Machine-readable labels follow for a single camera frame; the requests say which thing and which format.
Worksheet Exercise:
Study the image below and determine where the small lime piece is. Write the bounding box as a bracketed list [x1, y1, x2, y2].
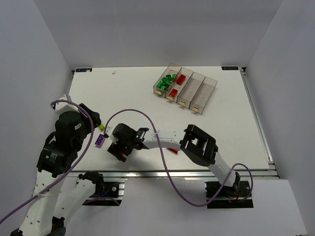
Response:
[99, 124, 105, 131]

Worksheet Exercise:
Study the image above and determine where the purple brick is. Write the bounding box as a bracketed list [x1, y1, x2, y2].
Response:
[94, 134, 106, 148]

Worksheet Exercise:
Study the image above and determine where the green 2x2 brick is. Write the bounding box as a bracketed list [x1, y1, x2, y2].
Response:
[160, 83, 169, 90]

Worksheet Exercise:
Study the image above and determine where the red brick with green top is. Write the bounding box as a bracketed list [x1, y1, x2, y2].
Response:
[169, 89, 178, 98]

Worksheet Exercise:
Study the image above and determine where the green long brick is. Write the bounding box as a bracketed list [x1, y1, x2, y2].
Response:
[162, 75, 173, 85]

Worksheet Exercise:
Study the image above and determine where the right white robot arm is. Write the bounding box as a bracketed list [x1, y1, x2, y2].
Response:
[107, 123, 240, 192]

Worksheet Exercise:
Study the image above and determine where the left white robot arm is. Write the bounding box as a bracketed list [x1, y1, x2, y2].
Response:
[11, 101, 101, 236]

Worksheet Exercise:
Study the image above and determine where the left corner logo sticker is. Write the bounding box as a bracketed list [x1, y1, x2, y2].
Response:
[75, 68, 93, 73]

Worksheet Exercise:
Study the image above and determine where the corner logo sticker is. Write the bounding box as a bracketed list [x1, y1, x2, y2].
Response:
[221, 66, 239, 70]
[75, 68, 93, 73]

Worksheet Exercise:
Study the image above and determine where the clear four-bin organizer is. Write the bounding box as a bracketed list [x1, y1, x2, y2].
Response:
[153, 63, 218, 114]

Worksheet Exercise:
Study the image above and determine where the right corner logo sticker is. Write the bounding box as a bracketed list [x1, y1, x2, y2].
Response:
[221, 66, 239, 70]

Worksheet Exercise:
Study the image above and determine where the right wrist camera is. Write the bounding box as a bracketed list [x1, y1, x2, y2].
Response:
[110, 134, 118, 144]

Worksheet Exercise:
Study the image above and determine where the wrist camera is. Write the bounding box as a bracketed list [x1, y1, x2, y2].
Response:
[51, 94, 78, 116]
[110, 134, 118, 144]

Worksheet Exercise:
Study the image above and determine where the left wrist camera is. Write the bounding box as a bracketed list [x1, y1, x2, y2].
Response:
[51, 94, 78, 116]

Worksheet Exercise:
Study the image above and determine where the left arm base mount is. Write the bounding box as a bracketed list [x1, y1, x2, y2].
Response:
[78, 171, 122, 206]

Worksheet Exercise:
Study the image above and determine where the aluminium front rail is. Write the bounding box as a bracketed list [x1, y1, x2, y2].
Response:
[45, 169, 280, 179]

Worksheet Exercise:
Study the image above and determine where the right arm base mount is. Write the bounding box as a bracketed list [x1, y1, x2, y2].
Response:
[207, 181, 254, 209]

